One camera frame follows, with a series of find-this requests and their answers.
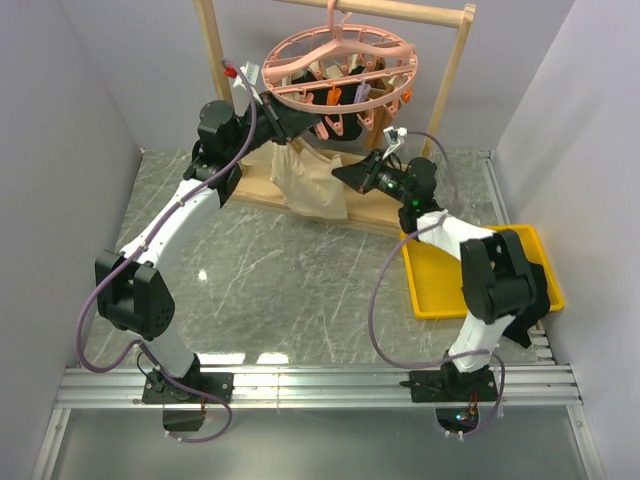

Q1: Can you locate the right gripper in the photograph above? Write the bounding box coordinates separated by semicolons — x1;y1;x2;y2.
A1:
333;149;413;206

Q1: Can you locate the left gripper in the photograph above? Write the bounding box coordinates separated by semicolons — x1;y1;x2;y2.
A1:
227;90;320;162

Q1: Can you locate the beige boxer underwear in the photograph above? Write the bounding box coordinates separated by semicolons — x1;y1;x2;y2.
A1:
270;141;348;220

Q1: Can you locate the pink round clip hanger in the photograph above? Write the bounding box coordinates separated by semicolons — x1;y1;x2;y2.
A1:
262;1;418;141

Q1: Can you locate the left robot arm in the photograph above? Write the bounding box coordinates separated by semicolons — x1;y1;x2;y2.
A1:
95;94;320;402

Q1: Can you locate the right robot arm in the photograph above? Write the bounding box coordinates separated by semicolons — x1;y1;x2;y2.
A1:
332;149;551;400

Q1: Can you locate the black underwear on hanger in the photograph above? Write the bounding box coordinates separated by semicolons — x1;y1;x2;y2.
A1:
282;62;378;142

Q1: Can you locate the brown underwear on hanger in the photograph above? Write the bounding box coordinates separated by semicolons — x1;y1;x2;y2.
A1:
364;57;401;151

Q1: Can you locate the black underwear in tray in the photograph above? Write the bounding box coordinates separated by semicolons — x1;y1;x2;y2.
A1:
503;262;551;348

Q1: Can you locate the wooden hanging rack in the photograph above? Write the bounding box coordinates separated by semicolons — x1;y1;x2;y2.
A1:
193;0;477;235

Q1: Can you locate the yellow plastic tray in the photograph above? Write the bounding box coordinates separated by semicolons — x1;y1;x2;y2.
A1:
402;224;565;320

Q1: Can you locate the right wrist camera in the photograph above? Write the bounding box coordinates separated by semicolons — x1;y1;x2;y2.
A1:
383;126;408;159

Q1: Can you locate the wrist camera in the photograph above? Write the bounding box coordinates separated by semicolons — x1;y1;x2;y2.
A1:
383;126;408;159
222;59;260;91

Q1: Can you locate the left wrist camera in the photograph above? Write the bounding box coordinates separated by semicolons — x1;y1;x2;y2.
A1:
222;59;260;91

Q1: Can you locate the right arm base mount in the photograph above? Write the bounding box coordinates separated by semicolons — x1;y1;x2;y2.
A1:
399;365;501;437

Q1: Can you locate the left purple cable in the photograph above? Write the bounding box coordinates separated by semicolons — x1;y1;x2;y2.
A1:
77;58;261;444

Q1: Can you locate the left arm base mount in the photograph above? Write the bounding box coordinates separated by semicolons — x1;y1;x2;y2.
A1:
141;370;234;444

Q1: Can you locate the aluminium mounting rail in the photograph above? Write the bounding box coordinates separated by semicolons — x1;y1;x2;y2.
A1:
34;365;590;479

